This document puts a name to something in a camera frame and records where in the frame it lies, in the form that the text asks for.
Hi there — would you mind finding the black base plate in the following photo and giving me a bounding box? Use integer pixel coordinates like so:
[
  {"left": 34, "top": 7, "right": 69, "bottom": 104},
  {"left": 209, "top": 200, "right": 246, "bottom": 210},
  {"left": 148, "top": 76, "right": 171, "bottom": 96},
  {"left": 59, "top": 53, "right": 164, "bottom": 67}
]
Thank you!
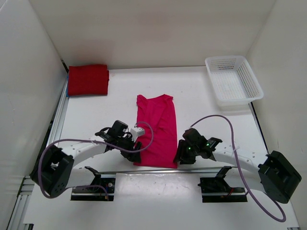
[
  {"left": 198, "top": 166, "right": 247, "bottom": 203},
  {"left": 67, "top": 166, "right": 116, "bottom": 202}
]

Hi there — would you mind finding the purple cable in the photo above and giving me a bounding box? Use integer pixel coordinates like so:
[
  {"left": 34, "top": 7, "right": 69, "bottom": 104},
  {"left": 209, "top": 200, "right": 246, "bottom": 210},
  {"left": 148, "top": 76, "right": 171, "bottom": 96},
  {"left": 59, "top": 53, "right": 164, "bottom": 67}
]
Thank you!
[
  {"left": 189, "top": 115, "right": 286, "bottom": 222},
  {"left": 37, "top": 121, "right": 155, "bottom": 200}
]

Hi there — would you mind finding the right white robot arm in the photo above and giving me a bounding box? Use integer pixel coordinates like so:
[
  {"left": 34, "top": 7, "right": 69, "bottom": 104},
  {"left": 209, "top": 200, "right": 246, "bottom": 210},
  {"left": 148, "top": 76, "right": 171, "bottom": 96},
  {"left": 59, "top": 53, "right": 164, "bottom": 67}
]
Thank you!
[{"left": 174, "top": 128, "right": 302, "bottom": 204}]

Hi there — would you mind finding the white plastic basket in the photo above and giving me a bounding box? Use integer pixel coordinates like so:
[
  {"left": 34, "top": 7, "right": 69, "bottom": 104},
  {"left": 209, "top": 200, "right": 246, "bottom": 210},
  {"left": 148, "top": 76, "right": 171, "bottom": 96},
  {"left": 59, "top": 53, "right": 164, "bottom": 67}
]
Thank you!
[{"left": 205, "top": 55, "right": 264, "bottom": 109}]

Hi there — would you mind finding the pink t shirt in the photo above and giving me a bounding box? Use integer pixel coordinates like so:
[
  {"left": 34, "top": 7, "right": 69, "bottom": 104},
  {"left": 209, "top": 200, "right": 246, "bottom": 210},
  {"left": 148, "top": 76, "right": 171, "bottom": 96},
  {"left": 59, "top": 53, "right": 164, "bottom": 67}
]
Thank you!
[{"left": 134, "top": 94, "right": 177, "bottom": 169}]

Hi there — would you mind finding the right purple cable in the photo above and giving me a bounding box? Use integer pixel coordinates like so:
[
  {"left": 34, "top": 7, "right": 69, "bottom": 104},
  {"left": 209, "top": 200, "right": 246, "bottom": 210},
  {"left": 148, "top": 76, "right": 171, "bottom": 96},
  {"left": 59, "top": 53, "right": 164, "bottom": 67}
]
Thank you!
[{"left": 189, "top": 115, "right": 286, "bottom": 222}]

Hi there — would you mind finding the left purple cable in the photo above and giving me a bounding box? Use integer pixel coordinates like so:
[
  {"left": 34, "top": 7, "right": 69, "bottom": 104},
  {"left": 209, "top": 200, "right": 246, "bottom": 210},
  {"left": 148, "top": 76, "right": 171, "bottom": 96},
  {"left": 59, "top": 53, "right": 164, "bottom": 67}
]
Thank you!
[{"left": 37, "top": 121, "right": 155, "bottom": 200}]

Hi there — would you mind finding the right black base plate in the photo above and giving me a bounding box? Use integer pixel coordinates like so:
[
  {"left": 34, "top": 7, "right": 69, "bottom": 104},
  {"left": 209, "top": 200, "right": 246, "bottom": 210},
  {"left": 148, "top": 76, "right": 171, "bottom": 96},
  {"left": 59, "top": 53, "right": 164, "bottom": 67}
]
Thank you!
[{"left": 198, "top": 166, "right": 247, "bottom": 203}]

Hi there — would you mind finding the dark red t shirt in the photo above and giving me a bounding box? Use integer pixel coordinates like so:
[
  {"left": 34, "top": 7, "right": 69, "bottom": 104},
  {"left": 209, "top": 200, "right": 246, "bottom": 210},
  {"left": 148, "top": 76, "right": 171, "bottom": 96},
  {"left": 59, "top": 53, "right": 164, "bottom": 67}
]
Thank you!
[{"left": 68, "top": 64, "right": 109, "bottom": 96}]

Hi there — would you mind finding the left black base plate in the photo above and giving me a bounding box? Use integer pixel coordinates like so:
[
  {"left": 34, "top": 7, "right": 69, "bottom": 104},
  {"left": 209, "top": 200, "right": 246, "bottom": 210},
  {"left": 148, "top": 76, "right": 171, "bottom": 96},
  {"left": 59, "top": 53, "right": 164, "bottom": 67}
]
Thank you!
[{"left": 67, "top": 166, "right": 116, "bottom": 202}]

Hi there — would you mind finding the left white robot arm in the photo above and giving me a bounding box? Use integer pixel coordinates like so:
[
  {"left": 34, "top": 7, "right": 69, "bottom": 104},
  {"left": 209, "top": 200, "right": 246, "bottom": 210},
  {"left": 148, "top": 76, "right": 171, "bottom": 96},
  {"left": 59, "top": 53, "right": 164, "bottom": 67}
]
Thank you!
[{"left": 30, "top": 120, "right": 146, "bottom": 200}]

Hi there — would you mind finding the blue t shirt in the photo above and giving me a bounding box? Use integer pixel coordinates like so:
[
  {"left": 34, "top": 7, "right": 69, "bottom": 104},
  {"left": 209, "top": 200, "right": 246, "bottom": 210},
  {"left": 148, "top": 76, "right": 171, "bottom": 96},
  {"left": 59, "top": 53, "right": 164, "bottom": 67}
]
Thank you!
[{"left": 66, "top": 74, "right": 69, "bottom": 97}]

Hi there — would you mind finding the aluminium frame rail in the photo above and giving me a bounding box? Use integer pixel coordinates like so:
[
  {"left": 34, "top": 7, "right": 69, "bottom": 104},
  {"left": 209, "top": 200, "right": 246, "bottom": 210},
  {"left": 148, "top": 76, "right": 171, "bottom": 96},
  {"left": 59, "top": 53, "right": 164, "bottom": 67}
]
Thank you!
[{"left": 9, "top": 67, "right": 230, "bottom": 230}]

